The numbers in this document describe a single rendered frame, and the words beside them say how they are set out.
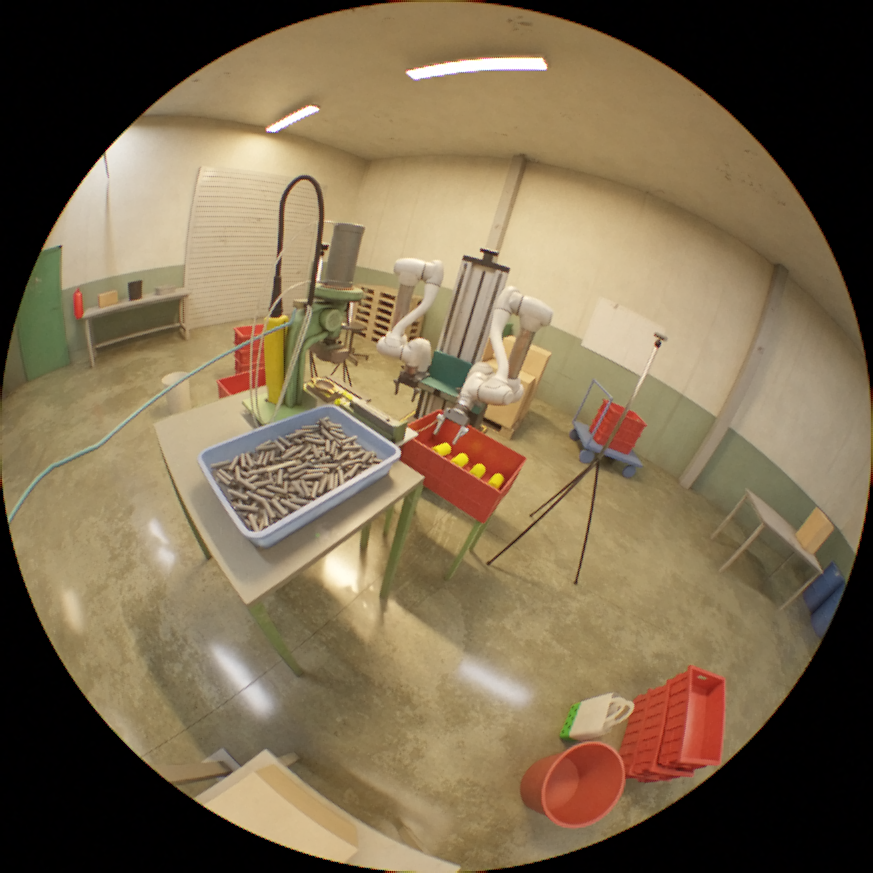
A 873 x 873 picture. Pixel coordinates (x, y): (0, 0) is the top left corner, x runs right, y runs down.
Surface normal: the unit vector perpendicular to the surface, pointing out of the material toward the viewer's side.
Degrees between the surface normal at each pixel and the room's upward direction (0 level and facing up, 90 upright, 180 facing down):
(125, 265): 90
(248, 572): 0
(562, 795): 0
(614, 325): 90
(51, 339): 90
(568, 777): 0
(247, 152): 90
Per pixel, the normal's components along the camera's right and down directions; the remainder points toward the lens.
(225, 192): 0.80, 0.47
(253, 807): 0.25, -0.82
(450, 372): -0.42, 0.39
